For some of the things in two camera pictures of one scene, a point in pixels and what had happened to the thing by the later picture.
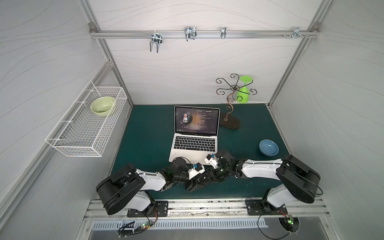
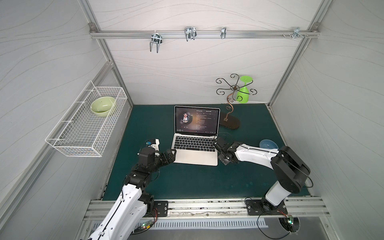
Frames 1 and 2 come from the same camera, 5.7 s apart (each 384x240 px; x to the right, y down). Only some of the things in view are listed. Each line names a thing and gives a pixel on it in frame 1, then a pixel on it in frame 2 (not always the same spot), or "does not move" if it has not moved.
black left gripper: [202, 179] to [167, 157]
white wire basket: [85, 127] does not move
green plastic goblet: [243, 95] does not move
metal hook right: [296, 33] does not move
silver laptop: [196, 130] does not move
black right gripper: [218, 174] to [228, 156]
